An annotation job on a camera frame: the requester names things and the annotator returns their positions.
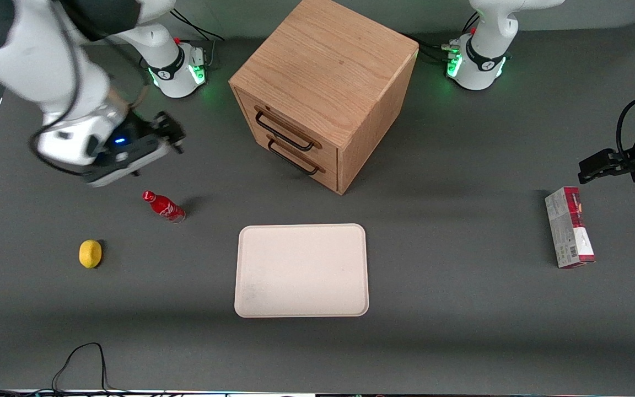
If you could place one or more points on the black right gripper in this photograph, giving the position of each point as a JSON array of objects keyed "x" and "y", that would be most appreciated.
[{"x": 142, "y": 128}]

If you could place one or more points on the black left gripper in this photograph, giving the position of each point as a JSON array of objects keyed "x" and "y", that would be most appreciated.
[{"x": 633, "y": 159}]

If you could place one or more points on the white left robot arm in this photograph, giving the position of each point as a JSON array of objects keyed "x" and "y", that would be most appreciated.
[{"x": 483, "y": 60}]

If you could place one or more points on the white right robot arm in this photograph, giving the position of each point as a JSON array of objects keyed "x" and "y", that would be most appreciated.
[{"x": 58, "y": 71}]

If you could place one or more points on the wooden drawer cabinet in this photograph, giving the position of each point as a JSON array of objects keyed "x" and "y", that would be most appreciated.
[{"x": 328, "y": 66}]

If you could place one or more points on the grey and red carton box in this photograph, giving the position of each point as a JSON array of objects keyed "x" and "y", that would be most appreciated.
[{"x": 565, "y": 229}]

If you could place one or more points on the red cola bottle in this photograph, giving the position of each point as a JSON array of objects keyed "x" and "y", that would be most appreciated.
[{"x": 164, "y": 207}]

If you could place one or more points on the yellow lemon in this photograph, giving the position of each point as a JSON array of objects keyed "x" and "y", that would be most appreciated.
[{"x": 90, "y": 254}]

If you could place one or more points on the beige plastic tray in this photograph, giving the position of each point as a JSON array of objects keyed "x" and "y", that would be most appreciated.
[{"x": 301, "y": 270}]

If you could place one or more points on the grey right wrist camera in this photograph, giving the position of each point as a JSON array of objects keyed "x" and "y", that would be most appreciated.
[{"x": 124, "y": 165}]

